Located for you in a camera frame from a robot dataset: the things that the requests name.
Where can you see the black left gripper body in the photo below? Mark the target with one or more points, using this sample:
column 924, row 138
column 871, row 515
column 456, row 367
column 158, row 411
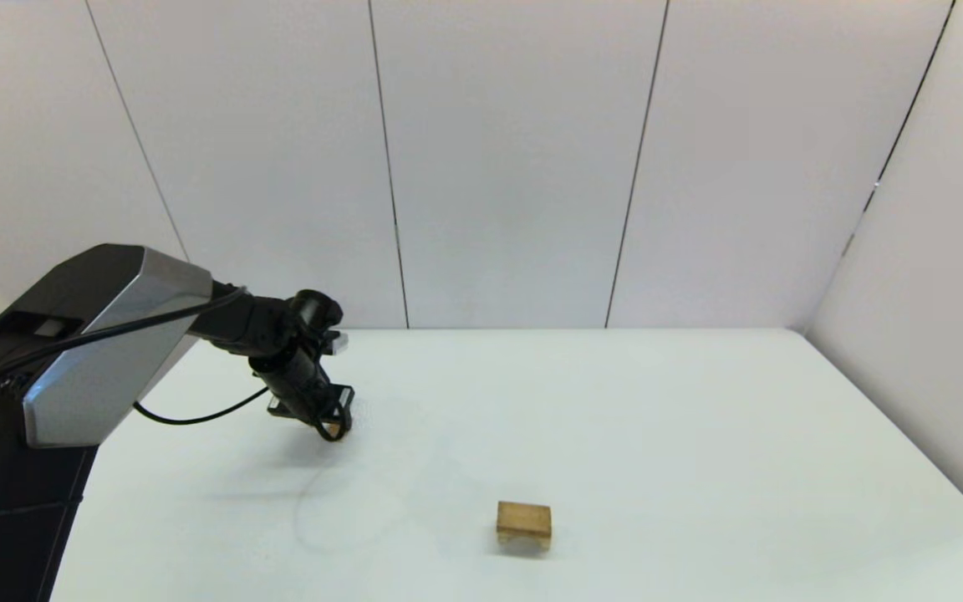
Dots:
column 308, row 400

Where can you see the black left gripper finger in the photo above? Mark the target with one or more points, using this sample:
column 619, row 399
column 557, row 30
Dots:
column 346, row 425

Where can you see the triangular wooden block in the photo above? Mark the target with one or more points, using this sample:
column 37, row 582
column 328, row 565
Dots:
column 336, row 431

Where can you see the rectangular dark wooden block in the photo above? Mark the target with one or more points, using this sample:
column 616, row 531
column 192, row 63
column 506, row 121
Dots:
column 524, row 518

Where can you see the arched light wooden block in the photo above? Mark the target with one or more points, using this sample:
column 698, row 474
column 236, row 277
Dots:
column 523, row 543

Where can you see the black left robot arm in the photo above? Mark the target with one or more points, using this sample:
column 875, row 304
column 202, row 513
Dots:
column 114, row 351

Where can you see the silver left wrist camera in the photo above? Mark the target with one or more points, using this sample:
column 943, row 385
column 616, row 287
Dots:
column 333, row 341

